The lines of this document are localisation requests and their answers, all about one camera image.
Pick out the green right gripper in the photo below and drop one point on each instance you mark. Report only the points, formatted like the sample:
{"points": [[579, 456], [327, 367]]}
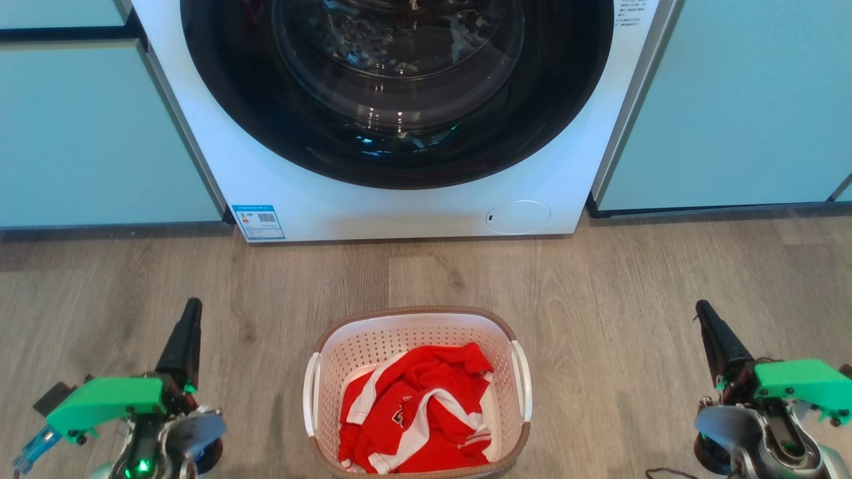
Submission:
{"points": [[799, 382]]}

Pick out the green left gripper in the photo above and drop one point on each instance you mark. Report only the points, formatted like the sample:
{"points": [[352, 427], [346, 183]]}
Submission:
{"points": [[106, 399]]}

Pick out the white perforated laundry basket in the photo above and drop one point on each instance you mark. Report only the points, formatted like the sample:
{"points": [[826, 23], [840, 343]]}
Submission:
{"points": [[373, 339]]}

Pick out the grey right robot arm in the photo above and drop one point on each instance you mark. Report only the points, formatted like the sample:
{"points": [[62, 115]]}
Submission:
{"points": [[719, 426]]}

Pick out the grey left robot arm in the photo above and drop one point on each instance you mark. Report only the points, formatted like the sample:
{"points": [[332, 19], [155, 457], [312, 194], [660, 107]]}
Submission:
{"points": [[193, 429]]}

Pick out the blue energy label sticker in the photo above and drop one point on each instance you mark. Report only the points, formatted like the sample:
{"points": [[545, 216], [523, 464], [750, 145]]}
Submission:
{"points": [[258, 223]]}

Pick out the large pale teal cabinet door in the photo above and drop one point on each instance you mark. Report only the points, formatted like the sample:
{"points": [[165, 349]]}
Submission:
{"points": [[80, 133]]}

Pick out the round white filter cover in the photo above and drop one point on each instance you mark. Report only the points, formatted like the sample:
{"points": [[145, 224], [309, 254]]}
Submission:
{"points": [[518, 217]]}

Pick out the red white-striped jersey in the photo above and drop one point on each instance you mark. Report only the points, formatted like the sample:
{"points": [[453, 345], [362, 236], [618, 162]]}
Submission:
{"points": [[432, 362]]}

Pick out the wide pale teal cabinet door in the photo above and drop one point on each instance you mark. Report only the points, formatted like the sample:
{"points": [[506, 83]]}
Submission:
{"points": [[745, 100]]}

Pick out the white front-load washing machine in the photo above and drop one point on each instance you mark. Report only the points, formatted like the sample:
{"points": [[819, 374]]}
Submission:
{"points": [[399, 213]]}

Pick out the round black glass washer door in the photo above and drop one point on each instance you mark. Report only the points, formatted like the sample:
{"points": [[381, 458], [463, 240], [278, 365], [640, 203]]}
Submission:
{"points": [[399, 100]]}

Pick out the small printed text sticker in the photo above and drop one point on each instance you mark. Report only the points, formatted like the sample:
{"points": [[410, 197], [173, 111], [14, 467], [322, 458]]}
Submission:
{"points": [[631, 12]]}

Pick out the small pale teal cabinet door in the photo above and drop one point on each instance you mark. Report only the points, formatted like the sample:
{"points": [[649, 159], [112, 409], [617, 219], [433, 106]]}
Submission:
{"points": [[60, 12]]}

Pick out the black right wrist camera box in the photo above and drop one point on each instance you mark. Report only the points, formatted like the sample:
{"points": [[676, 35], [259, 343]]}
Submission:
{"points": [[847, 371]]}

